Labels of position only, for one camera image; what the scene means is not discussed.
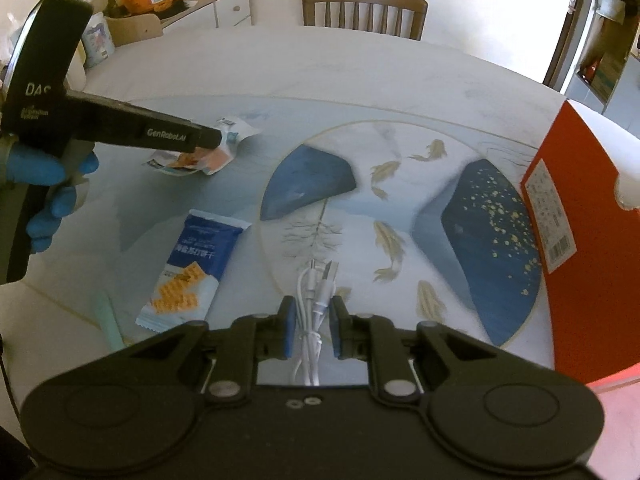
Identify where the red cardboard box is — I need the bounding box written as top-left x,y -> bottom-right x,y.
520,100 -> 640,385

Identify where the blue biscuit packet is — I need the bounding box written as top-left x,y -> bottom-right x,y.
135,208 -> 252,333

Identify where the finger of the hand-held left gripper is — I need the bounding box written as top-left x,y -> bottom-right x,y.
190,121 -> 224,155

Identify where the person's left hand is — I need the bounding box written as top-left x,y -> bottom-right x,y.
7,142 -> 100,256

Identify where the open cardboard box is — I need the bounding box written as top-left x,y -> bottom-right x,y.
103,12 -> 163,47

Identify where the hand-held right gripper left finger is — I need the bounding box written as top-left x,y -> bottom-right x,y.
127,295 -> 298,404

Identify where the hanging grey bag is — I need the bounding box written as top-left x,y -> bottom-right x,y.
595,0 -> 628,23

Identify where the small cardboard box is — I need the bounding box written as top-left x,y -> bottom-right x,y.
582,50 -> 633,106

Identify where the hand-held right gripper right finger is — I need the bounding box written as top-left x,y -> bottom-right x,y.
327,295 -> 506,404

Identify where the white cabinet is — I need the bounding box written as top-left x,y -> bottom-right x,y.
160,0 -> 252,31

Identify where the grey shelf cabinet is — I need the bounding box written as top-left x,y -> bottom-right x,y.
565,0 -> 640,138

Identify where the white usb cable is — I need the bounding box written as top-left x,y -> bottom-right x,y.
292,258 -> 341,387

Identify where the brown door frame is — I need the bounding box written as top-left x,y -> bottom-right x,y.
542,0 -> 606,93

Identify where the white packet with blue print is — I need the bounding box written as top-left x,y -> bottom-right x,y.
80,10 -> 117,68

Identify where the white orange snack wrapper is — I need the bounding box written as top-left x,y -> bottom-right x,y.
145,116 -> 262,177

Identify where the painted glass desktop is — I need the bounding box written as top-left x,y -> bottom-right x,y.
0,25 -> 640,391

